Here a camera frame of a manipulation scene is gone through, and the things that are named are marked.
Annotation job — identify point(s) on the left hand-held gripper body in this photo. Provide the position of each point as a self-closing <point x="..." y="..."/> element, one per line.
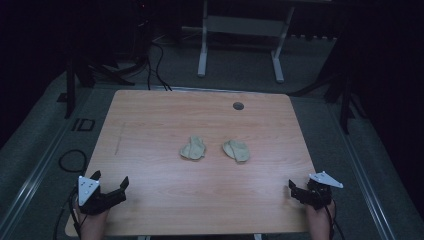
<point x="95" y="201"/>

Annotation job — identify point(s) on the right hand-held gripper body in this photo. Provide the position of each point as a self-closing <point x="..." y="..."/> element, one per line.
<point x="318" y="196"/>

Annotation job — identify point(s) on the pale green sock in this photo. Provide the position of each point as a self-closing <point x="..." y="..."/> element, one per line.
<point x="237" y="150"/>
<point x="193" y="149"/>

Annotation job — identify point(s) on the person's left hand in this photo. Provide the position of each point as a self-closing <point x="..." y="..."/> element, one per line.
<point x="93" y="223"/>

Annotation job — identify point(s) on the person's right hand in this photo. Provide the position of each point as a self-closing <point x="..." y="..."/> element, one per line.
<point x="320" y="220"/>

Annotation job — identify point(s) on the black metal stand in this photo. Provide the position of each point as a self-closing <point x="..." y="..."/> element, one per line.
<point x="346" y="106"/>
<point x="70" y="90"/>

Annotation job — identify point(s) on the grey metal floor rail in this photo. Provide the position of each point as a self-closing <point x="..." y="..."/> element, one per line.
<point x="361" y="180"/>
<point x="31" y="181"/>

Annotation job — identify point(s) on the white desk frame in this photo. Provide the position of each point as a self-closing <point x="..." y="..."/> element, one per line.
<point x="241" y="26"/>

